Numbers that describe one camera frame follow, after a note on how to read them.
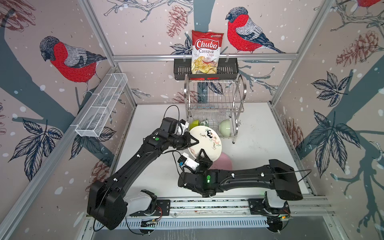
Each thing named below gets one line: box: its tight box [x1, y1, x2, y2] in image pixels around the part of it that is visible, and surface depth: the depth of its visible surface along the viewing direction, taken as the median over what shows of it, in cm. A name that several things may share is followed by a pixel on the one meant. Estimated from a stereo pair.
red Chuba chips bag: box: [191, 30, 224, 74], surface depth 86 cm
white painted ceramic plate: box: [188, 125, 222, 162], surface depth 78 cm
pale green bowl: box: [219, 119, 231, 137], surface depth 93 cm
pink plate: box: [208, 152, 233, 170], surface depth 88 cm
